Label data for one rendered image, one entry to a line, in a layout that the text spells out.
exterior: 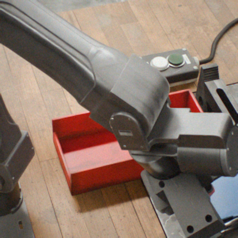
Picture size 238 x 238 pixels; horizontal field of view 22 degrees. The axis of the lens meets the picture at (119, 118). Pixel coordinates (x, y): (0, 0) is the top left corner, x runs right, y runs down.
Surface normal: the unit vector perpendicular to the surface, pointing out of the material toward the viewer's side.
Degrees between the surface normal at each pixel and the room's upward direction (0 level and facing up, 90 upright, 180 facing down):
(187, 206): 31
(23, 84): 0
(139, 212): 0
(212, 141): 91
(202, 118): 23
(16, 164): 77
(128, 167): 90
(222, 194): 3
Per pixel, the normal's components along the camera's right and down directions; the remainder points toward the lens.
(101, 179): 0.32, 0.72
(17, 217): 0.04, -0.66
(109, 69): 0.44, -0.47
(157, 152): -0.44, -0.43
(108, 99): -0.36, 0.69
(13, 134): 0.92, 0.15
